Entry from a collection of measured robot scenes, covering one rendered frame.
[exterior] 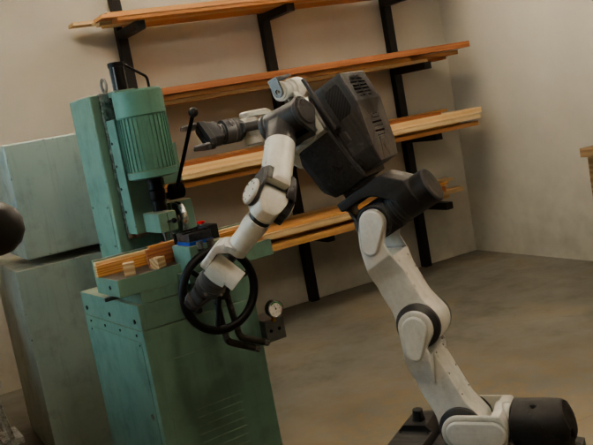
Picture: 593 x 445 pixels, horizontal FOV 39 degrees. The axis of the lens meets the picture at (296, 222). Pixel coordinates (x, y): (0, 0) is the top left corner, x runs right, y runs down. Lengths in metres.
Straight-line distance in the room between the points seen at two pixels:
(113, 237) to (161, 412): 0.69
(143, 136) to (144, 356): 0.75
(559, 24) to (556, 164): 0.93
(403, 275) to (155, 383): 0.91
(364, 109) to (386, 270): 0.50
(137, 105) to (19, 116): 2.38
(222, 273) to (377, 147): 0.60
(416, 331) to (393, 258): 0.23
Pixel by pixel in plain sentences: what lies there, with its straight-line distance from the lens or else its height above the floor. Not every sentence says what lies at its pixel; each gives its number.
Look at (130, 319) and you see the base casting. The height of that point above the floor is 0.74.
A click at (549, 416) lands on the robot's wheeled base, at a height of 0.33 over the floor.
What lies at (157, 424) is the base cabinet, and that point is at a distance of 2.96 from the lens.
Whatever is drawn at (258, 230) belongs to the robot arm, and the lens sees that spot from 2.31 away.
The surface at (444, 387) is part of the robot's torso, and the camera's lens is 2.69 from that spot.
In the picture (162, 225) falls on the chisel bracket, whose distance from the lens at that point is 2.97.
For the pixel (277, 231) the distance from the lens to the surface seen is 5.23.
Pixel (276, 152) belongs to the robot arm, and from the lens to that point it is 2.35.
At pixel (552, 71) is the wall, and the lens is 5.86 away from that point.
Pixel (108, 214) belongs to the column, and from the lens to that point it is 3.17.
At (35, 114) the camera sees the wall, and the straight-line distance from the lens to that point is 5.26.
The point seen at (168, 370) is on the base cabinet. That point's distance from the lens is 2.90.
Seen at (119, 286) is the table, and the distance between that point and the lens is 2.79.
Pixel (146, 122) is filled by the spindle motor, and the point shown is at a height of 1.39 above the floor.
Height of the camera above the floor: 1.34
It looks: 8 degrees down
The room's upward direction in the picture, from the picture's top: 10 degrees counter-clockwise
